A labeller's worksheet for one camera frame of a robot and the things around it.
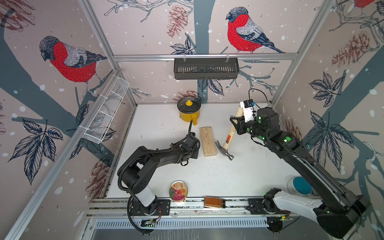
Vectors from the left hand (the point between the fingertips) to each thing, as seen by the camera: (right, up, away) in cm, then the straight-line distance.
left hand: (197, 148), depth 93 cm
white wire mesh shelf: (-57, +15, -8) cm, 59 cm away
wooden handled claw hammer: (+17, +11, -21) cm, 29 cm away
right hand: (+17, +21, -23) cm, 35 cm away
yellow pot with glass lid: (-6, +26, +14) cm, 30 cm away
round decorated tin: (-10, -19, -17) cm, 27 cm away
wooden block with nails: (+7, +4, +2) cm, 8 cm away
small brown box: (+8, -23, -20) cm, 31 cm away
